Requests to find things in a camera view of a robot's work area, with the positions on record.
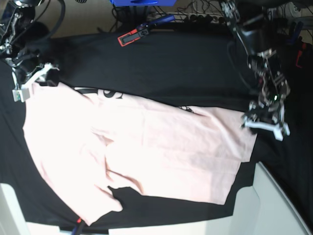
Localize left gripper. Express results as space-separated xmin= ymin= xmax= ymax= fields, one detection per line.
xmin=241 ymin=51 xmax=291 ymax=141

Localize orange black clamp, blue handles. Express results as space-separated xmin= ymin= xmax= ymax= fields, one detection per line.
xmin=117 ymin=14 xmax=175 ymax=47

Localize white power strip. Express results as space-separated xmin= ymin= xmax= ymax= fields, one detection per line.
xmin=183 ymin=14 xmax=225 ymax=24

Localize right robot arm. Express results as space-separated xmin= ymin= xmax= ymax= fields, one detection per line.
xmin=0 ymin=0 xmax=66 ymax=102

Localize light pink T-shirt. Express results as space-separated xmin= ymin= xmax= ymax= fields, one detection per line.
xmin=23 ymin=83 xmax=256 ymax=225

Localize orange clamp at right edge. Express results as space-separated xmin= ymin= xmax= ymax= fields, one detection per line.
xmin=295 ymin=42 xmax=307 ymax=69

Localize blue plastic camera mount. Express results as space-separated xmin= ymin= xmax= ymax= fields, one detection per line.
xmin=110 ymin=0 xmax=176 ymax=6

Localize blue clamp at front edge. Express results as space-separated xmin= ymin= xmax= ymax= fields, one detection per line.
xmin=71 ymin=218 xmax=87 ymax=235

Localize blue clamp handle right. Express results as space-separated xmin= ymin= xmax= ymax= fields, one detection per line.
xmin=289 ymin=21 xmax=304 ymax=45

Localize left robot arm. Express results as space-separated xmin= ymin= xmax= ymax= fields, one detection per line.
xmin=219 ymin=0 xmax=291 ymax=141

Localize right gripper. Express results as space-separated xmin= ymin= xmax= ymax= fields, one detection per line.
xmin=4 ymin=48 xmax=60 ymax=102

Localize black table cloth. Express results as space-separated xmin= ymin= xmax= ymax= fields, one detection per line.
xmin=0 ymin=32 xmax=313 ymax=231

